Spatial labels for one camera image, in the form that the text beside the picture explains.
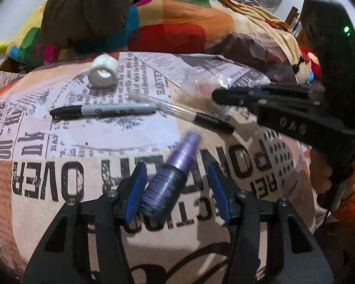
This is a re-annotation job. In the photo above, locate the newspaper printed blanket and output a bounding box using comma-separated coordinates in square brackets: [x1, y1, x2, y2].
[0, 32, 338, 284]

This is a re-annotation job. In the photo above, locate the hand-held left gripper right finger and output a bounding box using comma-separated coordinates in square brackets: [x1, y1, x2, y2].
[208, 162, 335, 284]

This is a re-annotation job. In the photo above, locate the black marker pen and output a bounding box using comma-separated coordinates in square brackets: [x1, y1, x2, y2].
[50, 103, 157, 121]

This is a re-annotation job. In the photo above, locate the wooden bed headboard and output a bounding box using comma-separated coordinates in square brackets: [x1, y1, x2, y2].
[284, 6, 311, 45]

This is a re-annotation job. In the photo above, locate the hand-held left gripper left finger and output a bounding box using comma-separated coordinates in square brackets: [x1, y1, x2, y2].
[23, 163, 148, 284]

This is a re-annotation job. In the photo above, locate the clear black-capped pen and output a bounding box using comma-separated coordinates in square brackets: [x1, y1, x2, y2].
[129, 91, 235, 134]

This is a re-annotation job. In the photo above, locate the white tape roll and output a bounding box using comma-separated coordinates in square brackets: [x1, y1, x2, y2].
[88, 55, 119, 89]

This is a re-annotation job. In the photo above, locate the red plush toy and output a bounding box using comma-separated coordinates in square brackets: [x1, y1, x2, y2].
[299, 47, 322, 81]

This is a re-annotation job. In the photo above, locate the colourful checked blanket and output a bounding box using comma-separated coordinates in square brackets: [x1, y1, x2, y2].
[6, 0, 255, 66]

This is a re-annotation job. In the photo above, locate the brown padded jacket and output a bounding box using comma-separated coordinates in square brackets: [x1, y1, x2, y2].
[41, 0, 154, 49]

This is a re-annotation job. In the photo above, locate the clear plastic wrapper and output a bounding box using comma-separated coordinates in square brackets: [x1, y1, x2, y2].
[180, 67, 246, 116]

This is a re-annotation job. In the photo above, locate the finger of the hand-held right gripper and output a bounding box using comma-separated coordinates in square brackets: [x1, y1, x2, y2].
[212, 88, 273, 109]
[229, 82, 326, 100]

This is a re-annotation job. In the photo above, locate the person's right hand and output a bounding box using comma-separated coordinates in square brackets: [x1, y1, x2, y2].
[310, 148, 335, 189]

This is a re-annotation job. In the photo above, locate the yellow fleece blanket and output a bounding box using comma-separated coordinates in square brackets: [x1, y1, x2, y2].
[207, 0, 311, 74]

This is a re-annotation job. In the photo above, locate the purple nail polish bottle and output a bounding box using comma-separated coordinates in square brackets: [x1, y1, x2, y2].
[138, 131, 203, 222]

